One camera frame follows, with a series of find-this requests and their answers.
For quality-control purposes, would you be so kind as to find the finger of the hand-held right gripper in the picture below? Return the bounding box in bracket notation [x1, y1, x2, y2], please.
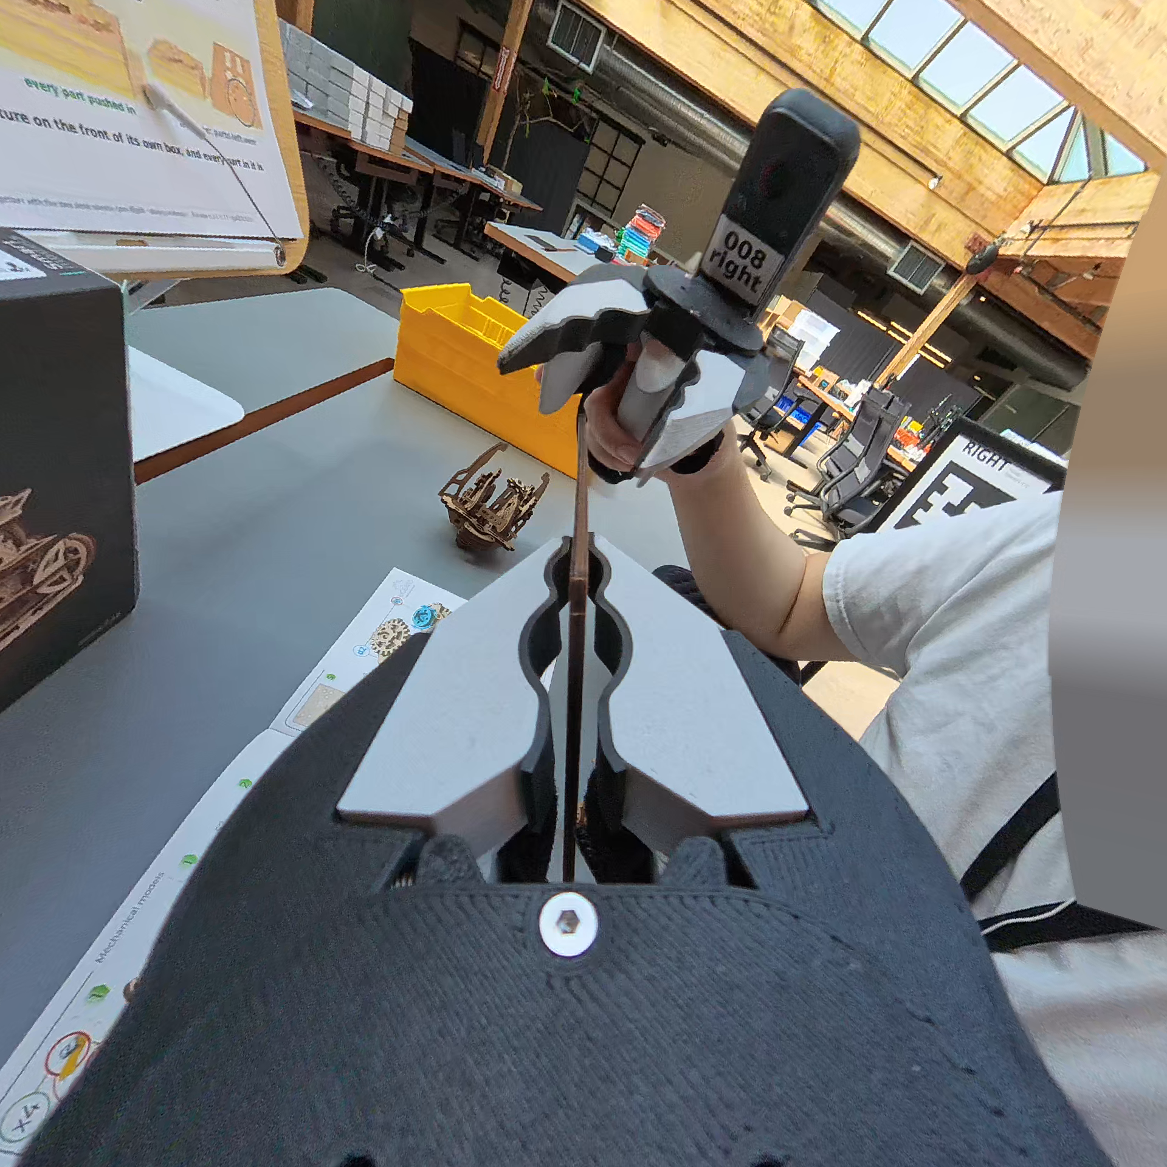
[638, 352, 741, 478]
[497, 265, 654, 419]

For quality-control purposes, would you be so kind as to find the yellow plastic bin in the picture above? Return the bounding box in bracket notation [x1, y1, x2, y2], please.
[394, 283, 584, 480]

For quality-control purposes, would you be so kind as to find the plywood parts sheet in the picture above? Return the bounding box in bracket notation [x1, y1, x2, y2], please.
[560, 401, 600, 884]

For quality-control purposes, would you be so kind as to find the person's right forearm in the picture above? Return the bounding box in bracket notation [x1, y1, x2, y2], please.
[670, 439, 853, 662]

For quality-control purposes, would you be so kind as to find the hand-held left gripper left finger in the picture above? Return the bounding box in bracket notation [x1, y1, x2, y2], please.
[337, 538, 576, 884]

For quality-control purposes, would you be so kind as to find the open instruction booklet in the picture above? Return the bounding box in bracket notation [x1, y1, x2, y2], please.
[0, 566, 470, 1150]

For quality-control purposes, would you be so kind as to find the stack of coloured boxes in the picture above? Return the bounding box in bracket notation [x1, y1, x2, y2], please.
[615, 206, 671, 266]

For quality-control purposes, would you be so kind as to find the black model kit box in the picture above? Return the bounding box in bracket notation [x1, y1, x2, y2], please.
[0, 228, 139, 713]

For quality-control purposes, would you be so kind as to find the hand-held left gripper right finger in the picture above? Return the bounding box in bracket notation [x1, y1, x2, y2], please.
[591, 537, 812, 880]

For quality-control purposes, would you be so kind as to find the partly built wooden model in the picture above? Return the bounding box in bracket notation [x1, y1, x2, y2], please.
[438, 443, 551, 553]

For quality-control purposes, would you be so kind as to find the person's right hand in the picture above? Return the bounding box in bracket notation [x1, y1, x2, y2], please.
[581, 352, 683, 474]

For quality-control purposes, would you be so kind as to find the person in white shirt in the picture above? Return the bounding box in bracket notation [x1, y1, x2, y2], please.
[820, 492, 1167, 1167]

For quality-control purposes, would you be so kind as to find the printed instruction sheet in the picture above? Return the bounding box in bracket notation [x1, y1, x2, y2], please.
[0, 0, 301, 240]

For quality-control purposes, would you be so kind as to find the black shoulder strap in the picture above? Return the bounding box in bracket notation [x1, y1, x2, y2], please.
[957, 775, 1152, 955]

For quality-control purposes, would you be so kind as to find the stack of white boxes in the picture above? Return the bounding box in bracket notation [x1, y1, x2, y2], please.
[277, 21, 413, 152]

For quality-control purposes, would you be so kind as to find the black and white marker sign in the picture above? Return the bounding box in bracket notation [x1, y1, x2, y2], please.
[875, 419, 1068, 535]

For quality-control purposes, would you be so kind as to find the white document stand with sheet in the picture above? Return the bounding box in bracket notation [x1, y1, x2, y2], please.
[0, 0, 311, 466]

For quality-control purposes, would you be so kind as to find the black office chair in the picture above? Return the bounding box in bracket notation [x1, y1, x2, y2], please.
[786, 388, 912, 549]

